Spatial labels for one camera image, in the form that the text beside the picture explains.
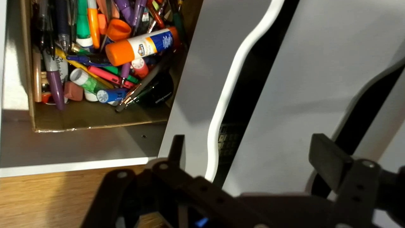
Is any red pen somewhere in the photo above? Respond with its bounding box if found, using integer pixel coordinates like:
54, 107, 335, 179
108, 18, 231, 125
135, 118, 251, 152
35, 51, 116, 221
88, 64, 137, 92

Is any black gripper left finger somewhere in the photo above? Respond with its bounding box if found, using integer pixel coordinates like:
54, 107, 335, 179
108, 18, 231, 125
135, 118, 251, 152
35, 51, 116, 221
80, 133, 232, 228

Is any green and white marker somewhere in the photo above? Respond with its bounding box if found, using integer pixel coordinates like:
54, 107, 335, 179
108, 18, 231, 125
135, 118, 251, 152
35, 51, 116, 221
69, 68, 106, 95

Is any orange capped glue stick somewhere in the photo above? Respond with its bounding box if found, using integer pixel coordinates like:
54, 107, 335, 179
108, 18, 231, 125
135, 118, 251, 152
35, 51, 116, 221
104, 26, 183, 69

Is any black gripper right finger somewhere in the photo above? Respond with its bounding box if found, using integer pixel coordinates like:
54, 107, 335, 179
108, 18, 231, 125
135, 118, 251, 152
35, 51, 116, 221
308, 132, 405, 228

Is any orange highlighter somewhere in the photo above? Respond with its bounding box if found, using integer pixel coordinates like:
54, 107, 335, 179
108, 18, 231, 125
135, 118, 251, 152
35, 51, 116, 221
87, 0, 103, 51

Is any purple marker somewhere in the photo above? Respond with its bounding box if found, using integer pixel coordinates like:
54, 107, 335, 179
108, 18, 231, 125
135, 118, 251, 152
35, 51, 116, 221
42, 50, 69, 112

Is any blue capped marker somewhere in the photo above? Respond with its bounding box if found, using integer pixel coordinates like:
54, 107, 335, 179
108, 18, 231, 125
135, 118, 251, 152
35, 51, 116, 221
96, 88, 130, 106

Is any orange marker cap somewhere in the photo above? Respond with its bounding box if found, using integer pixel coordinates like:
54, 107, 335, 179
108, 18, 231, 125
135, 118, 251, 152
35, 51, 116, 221
104, 17, 135, 44

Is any white desk drawer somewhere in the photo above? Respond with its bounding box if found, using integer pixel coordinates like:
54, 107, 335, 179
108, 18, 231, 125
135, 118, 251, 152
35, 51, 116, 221
221, 0, 405, 201
0, 0, 287, 179

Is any cardboard box of stationery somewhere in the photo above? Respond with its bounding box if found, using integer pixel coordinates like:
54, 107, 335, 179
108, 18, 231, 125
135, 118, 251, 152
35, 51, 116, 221
20, 0, 206, 135

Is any pink eraser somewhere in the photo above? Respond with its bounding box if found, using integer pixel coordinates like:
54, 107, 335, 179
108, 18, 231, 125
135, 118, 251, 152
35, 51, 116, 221
63, 80, 87, 104

